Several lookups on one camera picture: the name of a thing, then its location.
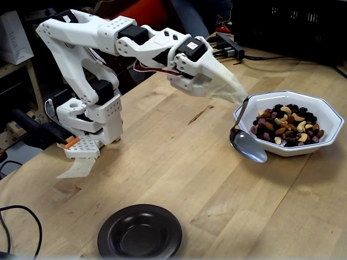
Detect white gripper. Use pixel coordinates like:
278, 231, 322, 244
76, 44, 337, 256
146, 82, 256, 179
166, 44, 227, 98

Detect metal spoon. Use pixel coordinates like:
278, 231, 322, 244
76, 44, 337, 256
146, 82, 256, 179
229, 96, 268, 164

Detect white octagonal bowl blue rim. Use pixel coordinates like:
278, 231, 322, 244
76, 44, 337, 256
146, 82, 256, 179
233, 90, 345, 158

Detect dark brown plate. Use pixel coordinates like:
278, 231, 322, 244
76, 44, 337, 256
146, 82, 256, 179
97, 204, 183, 260

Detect person in blue jeans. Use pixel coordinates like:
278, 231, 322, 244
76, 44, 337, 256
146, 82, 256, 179
170, 0, 234, 38

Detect black power hub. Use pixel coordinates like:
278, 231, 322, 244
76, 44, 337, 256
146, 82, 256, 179
215, 32, 246, 59

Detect beige tape wrap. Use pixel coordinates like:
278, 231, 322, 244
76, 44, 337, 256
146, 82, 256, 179
210, 61, 249, 106

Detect red chair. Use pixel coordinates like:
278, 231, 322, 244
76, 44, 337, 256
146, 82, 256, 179
116, 0, 190, 33

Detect black plastic crate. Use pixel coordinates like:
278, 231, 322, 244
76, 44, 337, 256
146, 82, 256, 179
232, 0, 347, 66

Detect mixed nuts and dried fruit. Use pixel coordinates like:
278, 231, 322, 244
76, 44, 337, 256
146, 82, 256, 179
250, 103, 325, 148

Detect beige tape strip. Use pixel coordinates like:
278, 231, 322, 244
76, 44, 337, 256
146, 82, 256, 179
56, 157, 96, 179

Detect wooden shelf unit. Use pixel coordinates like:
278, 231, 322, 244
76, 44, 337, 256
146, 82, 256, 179
0, 58, 47, 128

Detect black orange bar clamp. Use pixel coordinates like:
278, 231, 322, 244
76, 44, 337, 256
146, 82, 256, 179
10, 108, 81, 150

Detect white cardboard box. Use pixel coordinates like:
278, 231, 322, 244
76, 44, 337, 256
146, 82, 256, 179
0, 10, 35, 65

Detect red black servo wire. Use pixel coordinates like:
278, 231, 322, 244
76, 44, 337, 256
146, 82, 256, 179
132, 59, 182, 77

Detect red wire bundle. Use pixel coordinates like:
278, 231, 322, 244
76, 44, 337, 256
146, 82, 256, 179
215, 15, 233, 35

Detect black hub cable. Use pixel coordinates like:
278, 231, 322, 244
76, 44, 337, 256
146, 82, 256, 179
234, 54, 347, 81

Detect thin black cable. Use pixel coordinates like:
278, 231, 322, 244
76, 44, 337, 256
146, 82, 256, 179
0, 160, 24, 179

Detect curved black cable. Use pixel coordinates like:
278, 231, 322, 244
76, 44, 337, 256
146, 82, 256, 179
0, 205, 43, 260

